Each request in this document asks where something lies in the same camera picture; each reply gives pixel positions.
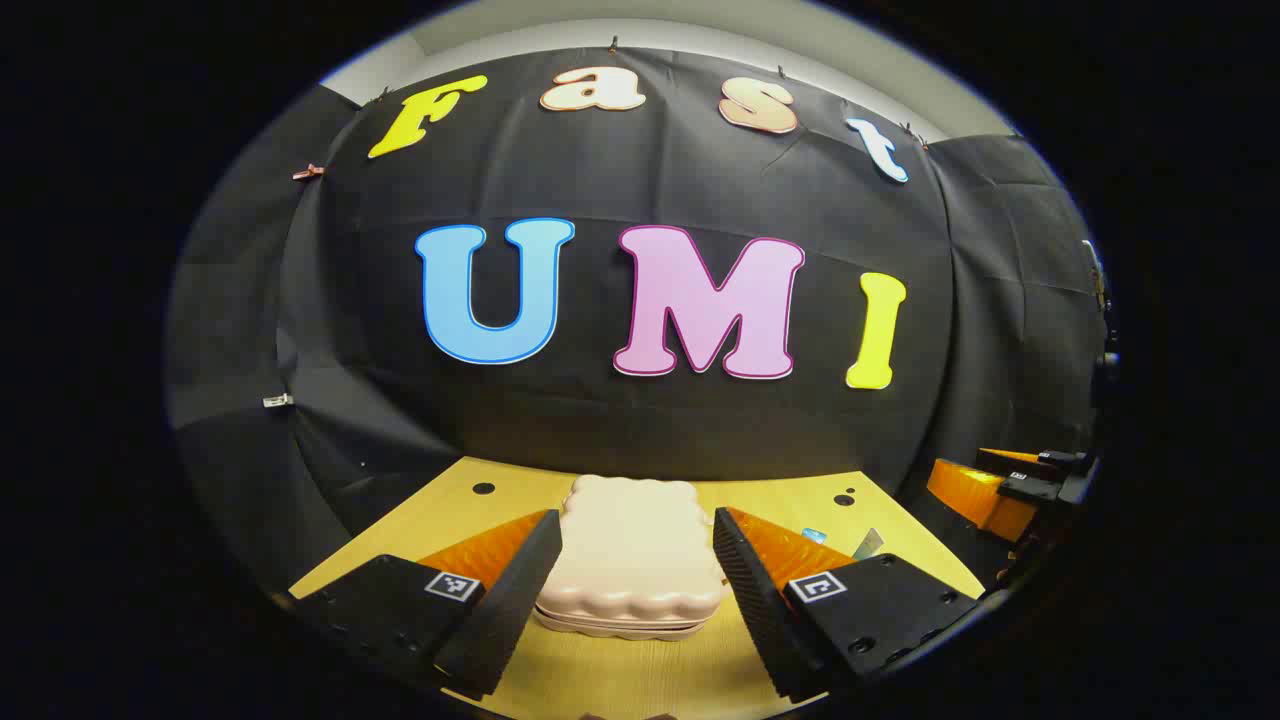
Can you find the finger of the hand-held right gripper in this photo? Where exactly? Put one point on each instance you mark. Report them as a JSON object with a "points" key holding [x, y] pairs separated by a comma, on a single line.
{"points": [[1050, 463], [975, 495]]}

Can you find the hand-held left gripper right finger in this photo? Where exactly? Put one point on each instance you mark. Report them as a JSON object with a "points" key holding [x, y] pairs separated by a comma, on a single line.
{"points": [[755, 590]]}

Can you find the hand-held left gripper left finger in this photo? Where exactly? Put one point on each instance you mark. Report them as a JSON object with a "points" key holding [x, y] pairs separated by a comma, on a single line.
{"points": [[520, 590]]}

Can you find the blue skin care bottle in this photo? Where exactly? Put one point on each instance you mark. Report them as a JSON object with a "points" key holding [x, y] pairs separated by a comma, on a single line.
{"points": [[814, 535]]}

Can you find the light blue skin care tube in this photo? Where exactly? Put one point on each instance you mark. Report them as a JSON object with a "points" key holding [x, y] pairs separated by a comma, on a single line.
{"points": [[868, 545]]}

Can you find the white cloth clip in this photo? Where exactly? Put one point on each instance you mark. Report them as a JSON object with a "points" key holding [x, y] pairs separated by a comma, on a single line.
{"points": [[277, 400]]}

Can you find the black backdrop cloth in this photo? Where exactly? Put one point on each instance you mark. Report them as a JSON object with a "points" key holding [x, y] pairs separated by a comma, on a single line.
{"points": [[600, 170]]}

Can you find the copper cloth clip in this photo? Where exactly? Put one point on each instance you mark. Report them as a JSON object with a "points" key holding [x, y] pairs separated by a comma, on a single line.
{"points": [[308, 172]]}

